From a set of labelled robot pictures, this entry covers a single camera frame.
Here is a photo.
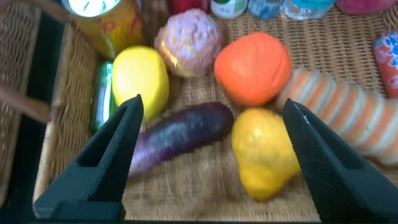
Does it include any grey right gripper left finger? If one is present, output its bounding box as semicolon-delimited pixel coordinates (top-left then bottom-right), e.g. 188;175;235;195
32;94;144;220

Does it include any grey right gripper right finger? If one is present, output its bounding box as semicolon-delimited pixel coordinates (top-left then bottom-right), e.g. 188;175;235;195
282;98;398;223

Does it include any long ridged bread loaf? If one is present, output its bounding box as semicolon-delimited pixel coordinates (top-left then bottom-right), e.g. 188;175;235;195
275;67;398;166

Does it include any yellow pear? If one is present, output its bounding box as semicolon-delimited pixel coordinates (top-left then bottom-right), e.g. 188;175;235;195
231;108;302;202

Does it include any orange fruit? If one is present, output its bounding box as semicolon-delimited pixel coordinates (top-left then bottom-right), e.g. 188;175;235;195
213;32;293;108

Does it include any rectangular wicker basket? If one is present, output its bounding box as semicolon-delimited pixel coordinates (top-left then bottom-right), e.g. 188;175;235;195
0;0;398;222
0;2;41;206

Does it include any black table cloth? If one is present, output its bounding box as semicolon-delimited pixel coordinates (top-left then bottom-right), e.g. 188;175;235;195
6;12;66;222

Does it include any green candy pack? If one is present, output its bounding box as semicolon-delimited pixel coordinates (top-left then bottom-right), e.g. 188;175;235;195
91;61;118;133

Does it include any purple eggplant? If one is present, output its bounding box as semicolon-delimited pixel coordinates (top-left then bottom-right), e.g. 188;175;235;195
129;101;236;180

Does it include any yellow lemon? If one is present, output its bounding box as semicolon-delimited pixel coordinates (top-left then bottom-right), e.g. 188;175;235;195
111;45;170;122

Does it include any orange candy roll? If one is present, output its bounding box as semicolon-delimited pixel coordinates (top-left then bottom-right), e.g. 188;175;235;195
372;30;398;100

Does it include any gold drink can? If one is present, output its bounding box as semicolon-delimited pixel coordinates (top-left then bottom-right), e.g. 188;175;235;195
62;0;146;60

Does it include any pale pink garlic bulb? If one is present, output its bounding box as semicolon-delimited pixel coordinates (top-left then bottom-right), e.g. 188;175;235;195
154;8;224;78

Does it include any clear water bottle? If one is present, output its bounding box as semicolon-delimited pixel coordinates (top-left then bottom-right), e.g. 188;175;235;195
282;0;335;20

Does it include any tall red drink can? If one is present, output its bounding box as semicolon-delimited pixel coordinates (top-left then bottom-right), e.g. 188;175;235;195
166;0;211;15

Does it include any white bottle green label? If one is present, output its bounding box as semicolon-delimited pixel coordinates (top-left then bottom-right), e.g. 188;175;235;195
210;0;249;19

